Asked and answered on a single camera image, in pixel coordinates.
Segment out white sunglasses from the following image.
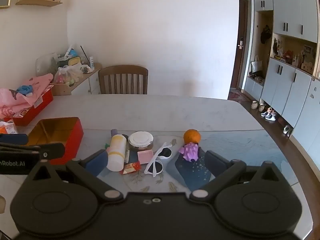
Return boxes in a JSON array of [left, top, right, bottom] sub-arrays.
[[144, 142, 173, 178]]

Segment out white sideboard with wooden top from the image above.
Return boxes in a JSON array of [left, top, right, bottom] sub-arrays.
[[51, 63, 103, 96]]

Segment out red box with pink cloth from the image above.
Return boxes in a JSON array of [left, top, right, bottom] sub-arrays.
[[0, 73, 54, 118]]

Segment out light blue wall cabinet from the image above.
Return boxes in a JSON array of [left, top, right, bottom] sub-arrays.
[[243, 0, 320, 153]]

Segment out white bottle with yellow band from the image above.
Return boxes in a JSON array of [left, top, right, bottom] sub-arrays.
[[106, 134, 127, 172]]

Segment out round tin with white lid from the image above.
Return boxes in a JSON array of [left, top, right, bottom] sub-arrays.
[[128, 131, 154, 152]]

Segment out purple toy figure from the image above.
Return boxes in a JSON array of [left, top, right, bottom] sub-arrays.
[[178, 142, 200, 162]]

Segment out red snack packet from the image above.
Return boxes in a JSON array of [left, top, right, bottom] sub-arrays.
[[119, 162, 142, 175]]

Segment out wooden wall shelf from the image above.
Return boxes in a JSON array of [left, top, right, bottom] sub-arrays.
[[15, 0, 63, 7]]

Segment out red tin box gold inside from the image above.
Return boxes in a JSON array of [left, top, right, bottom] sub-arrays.
[[26, 117, 84, 165]]

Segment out black hanging bag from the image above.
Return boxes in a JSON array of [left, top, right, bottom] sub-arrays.
[[260, 25, 272, 44]]

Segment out orange and white packet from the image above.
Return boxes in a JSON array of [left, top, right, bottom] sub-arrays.
[[0, 119, 19, 135]]

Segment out orange fruit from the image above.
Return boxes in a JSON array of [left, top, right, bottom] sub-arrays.
[[183, 129, 201, 144]]

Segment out brown cardboard box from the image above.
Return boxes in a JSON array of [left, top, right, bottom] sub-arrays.
[[51, 83, 72, 96]]

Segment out dark brown door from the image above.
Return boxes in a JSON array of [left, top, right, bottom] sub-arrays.
[[230, 0, 252, 91]]

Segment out group of shelf ornaments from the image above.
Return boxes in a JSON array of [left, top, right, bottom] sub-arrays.
[[272, 37, 316, 74]]

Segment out blue cloth item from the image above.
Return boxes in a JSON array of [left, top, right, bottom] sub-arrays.
[[16, 85, 34, 96]]

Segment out pink plastic tray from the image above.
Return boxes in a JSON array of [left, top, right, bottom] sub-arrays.
[[137, 150, 154, 165]]

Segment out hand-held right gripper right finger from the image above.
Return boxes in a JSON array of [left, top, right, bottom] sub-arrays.
[[190, 150, 287, 202]]

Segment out yellow and green tissue box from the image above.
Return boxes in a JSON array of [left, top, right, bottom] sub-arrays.
[[58, 54, 82, 67]]

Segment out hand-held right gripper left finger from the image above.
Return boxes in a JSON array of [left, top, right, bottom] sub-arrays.
[[25, 149, 123, 202]]

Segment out brown wooden chair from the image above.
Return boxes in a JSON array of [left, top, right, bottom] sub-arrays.
[[98, 65, 149, 95]]

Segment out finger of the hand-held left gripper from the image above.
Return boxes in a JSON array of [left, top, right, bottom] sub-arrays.
[[0, 134, 28, 145], [0, 142, 66, 160]]

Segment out clear glass jar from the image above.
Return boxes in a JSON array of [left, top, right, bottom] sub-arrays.
[[35, 52, 59, 77]]

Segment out white tote bag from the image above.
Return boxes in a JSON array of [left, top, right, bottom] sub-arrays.
[[251, 55, 263, 73]]

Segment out red cardboard box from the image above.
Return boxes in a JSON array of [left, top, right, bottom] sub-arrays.
[[4, 87, 54, 127]]

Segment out black and white sneakers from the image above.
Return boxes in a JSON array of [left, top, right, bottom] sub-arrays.
[[260, 107, 277, 122]]

